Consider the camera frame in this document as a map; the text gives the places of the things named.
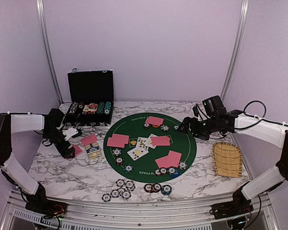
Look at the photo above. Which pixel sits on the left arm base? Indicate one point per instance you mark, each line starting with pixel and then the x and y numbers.
pixel 51 209

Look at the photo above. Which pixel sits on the brown hundred chips in case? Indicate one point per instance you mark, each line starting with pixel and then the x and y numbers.
pixel 81 105

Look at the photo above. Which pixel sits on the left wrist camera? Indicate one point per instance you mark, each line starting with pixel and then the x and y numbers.
pixel 71 133

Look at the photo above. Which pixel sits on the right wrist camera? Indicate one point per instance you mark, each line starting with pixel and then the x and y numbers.
pixel 196 112

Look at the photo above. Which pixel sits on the stray red card on table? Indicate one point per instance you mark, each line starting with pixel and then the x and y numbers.
pixel 89 140

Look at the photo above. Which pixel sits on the card deck in case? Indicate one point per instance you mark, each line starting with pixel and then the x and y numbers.
pixel 87 110

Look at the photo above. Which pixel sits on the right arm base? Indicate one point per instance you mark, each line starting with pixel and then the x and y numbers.
pixel 227 209

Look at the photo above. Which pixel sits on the green chip row in case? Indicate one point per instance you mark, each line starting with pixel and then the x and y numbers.
pixel 100 108

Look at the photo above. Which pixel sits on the face-down red community card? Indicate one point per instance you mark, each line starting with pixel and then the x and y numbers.
pixel 160 141

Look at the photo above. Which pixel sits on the brown chip stack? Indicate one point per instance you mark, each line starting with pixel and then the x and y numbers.
pixel 156 187

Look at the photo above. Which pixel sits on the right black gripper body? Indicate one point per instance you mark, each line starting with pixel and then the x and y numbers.
pixel 203 131

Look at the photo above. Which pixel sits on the blue small blind button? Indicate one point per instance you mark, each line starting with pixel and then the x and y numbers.
pixel 175 174

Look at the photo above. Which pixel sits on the woven bamboo mat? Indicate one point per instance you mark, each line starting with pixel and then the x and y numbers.
pixel 227 160

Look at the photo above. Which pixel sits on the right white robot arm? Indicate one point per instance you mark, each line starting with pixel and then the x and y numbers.
pixel 259 129

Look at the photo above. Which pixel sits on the red playing card deck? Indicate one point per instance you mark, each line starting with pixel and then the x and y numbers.
pixel 78 150

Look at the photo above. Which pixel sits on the teal chip stack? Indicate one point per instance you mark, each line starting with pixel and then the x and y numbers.
pixel 166 190

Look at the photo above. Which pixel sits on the blue beige chips in case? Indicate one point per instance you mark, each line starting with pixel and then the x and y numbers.
pixel 73 108

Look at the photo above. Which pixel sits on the face-up community card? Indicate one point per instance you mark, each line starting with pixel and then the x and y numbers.
pixel 148 142
pixel 141 143

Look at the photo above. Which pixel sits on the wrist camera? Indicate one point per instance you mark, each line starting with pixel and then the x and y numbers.
pixel 71 133
pixel 196 112

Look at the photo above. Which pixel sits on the gold blue card box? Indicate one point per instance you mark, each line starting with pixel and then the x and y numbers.
pixel 93 151

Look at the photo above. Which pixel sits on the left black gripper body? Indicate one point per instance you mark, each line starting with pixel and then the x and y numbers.
pixel 60 147

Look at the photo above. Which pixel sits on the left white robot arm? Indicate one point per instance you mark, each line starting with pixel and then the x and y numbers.
pixel 50 126

